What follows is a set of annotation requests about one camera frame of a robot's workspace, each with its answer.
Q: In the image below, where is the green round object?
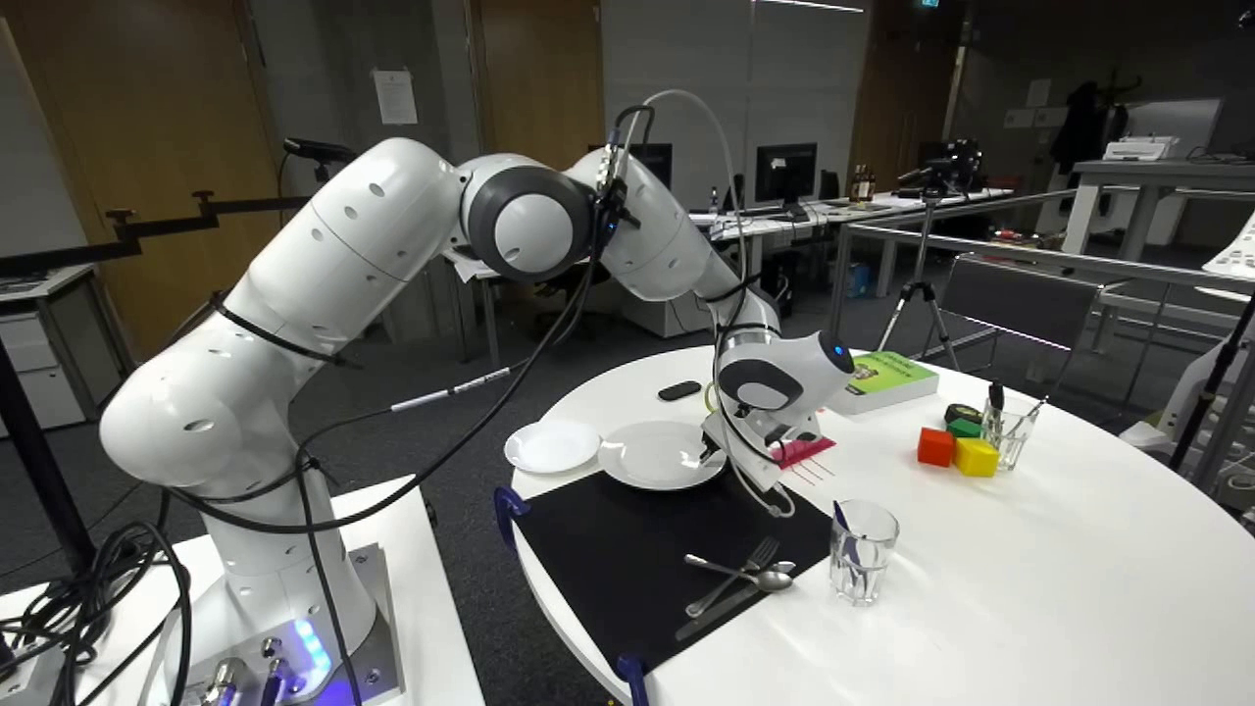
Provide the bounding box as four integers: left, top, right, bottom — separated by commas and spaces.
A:
946, 403, 983, 440

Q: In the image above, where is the red cube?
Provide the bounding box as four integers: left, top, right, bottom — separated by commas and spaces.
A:
919, 429, 958, 468

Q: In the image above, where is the clear glass with pens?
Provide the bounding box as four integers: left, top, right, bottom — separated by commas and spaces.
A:
983, 379, 1042, 474

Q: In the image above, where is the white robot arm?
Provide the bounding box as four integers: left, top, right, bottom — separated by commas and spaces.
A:
98, 136, 852, 661

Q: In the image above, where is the green book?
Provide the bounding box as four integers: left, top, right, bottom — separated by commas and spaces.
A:
831, 352, 937, 415

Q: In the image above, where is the pink rectangular block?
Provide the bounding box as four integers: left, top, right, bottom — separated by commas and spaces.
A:
771, 434, 836, 472

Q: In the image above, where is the white robot base platform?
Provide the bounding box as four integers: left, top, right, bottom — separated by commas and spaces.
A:
0, 484, 486, 706

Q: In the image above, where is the camera tripod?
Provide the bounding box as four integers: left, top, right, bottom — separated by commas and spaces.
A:
877, 136, 983, 359

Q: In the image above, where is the flat white paper plate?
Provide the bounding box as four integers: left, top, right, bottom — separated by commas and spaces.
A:
502, 419, 598, 480

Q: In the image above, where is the yellow cube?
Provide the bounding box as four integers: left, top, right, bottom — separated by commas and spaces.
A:
951, 440, 1000, 480

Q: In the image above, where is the long white desk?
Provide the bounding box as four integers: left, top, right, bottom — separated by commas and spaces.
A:
443, 185, 1018, 347

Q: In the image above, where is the round white table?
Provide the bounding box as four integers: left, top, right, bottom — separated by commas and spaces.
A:
508, 340, 1255, 706

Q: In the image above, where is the clear drinking glass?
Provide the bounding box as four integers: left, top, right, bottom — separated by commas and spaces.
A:
831, 500, 902, 606

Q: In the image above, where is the black mat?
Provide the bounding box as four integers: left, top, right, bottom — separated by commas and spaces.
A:
515, 474, 827, 670

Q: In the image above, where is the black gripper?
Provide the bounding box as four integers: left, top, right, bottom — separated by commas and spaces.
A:
702, 411, 810, 463

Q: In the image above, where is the white ceramic plate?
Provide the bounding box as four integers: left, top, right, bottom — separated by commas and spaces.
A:
598, 419, 721, 492

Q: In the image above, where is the right computer monitor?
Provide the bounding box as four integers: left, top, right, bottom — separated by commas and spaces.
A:
755, 142, 817, 221

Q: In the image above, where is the silver spoon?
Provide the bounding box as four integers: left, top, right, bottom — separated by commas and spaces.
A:
682, 555, 795, 593

